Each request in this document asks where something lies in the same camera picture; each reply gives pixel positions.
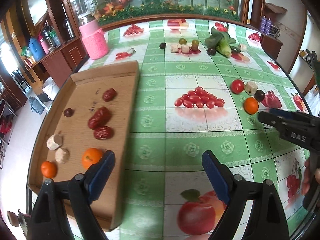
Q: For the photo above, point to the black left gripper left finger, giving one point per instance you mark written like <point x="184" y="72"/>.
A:
<point x="49" y="218"/>

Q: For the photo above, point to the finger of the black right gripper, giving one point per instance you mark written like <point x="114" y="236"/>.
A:
<point x="297" y="116"/>
<point x="282" y="124"/>

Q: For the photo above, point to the dark plum fruit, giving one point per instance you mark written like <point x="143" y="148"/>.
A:
<point x="259" y="95"/>

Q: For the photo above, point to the white root chunk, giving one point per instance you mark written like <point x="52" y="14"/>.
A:
<point x="251" y="88"/>

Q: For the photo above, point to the small orange tangerine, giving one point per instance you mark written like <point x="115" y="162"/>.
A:
<point x="49" y="169"/>

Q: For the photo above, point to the red tomato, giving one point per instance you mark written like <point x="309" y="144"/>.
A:
<point x="237" y="86"/>

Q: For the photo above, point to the beige root chunk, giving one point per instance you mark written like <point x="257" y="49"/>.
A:
<point x="54" y="142"/>
<point x="62" y="155"/>

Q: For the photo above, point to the large orange tangerine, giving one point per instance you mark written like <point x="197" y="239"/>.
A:
<point x="91" y="156"/>

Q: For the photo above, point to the wrinkled red jujube date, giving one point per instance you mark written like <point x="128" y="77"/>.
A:
<point x="103" y="133"/>

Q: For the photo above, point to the dark purple round fruit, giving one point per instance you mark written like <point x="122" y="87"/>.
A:
<point x="68" y="112"/>

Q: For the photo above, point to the long red jujube date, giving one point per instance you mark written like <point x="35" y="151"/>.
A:
<point x="99" y="118"/>

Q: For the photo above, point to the dark red jujube date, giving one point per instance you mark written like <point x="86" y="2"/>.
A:
<point x="109" y="94"/>

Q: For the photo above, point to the person's right hand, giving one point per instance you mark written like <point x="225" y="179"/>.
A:
<point x="307" y="177"/>

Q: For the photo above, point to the green fruit-print tablecloth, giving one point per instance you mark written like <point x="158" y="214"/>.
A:
<point x="184" y="106"/>

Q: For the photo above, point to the green leafy bok choy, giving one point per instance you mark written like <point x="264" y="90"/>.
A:
<point x="220" y="41"/>

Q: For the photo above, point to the shallow cardboard tray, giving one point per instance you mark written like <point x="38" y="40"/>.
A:
<point x="83" y="92"/>

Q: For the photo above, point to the white plastic bucket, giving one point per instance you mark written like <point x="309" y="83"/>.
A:
<point x="50" y="88"/>

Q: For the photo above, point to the dark olive fruit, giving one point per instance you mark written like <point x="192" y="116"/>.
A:
<point x="163" y="45"/>

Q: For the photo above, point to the wooden sideboard cabinet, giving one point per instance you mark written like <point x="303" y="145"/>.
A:
<point x="60" y="63"/>

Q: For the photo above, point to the blue water jug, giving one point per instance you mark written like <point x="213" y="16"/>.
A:
<point x="36" y="49"/>

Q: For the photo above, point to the pink knitted-sleeve jar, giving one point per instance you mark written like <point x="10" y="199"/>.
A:
<point x="93" y="39"/>

